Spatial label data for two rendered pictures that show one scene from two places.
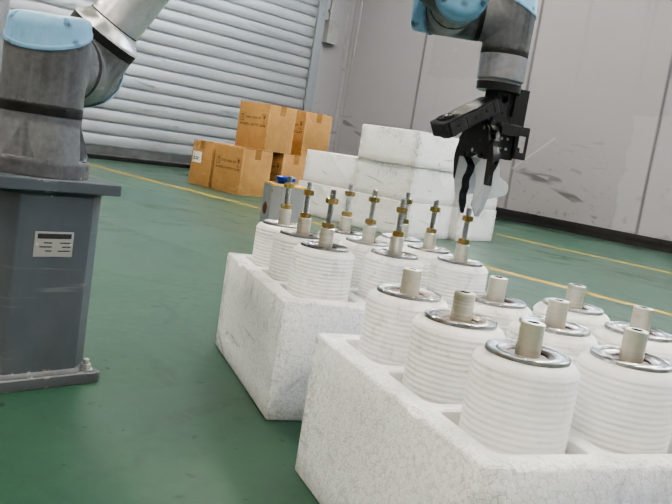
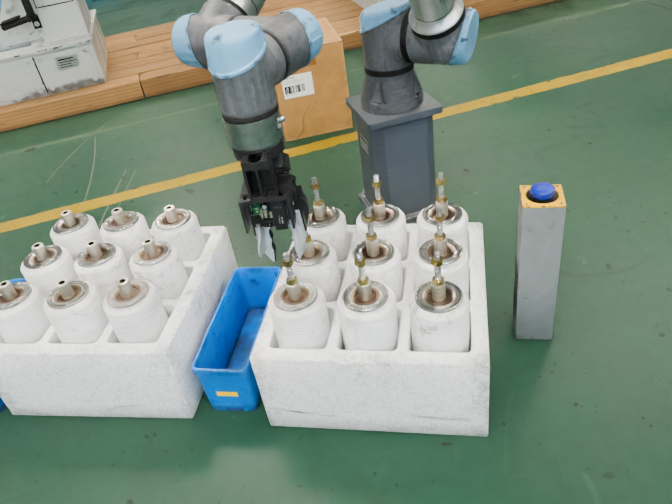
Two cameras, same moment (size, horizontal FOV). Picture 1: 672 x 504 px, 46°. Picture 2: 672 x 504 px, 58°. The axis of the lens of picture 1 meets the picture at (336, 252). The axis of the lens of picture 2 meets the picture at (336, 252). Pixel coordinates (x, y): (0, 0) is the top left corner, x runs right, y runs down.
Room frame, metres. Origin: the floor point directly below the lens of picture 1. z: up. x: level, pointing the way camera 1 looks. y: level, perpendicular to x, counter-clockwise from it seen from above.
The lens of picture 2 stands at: (1.81, -0.79, 0.89)
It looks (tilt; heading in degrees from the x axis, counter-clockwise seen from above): 36 degrees down; 126
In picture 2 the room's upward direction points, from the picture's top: 10 degrees counter-clockwise
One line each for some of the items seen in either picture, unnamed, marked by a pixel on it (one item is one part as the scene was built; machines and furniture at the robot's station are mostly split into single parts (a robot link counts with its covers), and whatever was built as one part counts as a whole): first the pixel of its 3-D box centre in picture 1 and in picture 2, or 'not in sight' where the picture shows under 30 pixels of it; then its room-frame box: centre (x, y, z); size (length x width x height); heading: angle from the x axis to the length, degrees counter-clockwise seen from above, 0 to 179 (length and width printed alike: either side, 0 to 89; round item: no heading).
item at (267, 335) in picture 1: (352, 332); (381, 318); (1.36, -0.05, 0.09); 0.39 x 0.39 x 0.18; 21
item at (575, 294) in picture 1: (574, 297); (125, 288); (1.00, -0.31, 0.26); 0.02 x 0.02 x 0.03
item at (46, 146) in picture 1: (37, 138); (390, 82); (1.16, 0.45, 0.35); 0.15 x 0.15 x 0.10
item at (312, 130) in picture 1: (302, 133); not in sight; (5.61, 0.36, 0.45); 0.30 x 0.24 x 0.30; 45
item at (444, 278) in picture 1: (450, 315); (304, 335); (1.29, -0.20, 0.16); 0.10 x 0.10 x 0.18
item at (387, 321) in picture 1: (395, 369); (185, 254); (0.91, -0.09, 0.16); 0.10 x 0.10 x 0.18
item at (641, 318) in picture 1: (641, 321); (65, 289); (0.89, -0.35, 0.26); 0.02 x 0.02 x 0.03
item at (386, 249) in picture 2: (367, 242); (373, 252); (1.36, -0.05, 0.25); 0.08 x 0.08 x 0.01
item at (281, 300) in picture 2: (459, 261); (295, 296); (1.29, -0.20, 0.25); 0.08 x 0.08 x 0.01
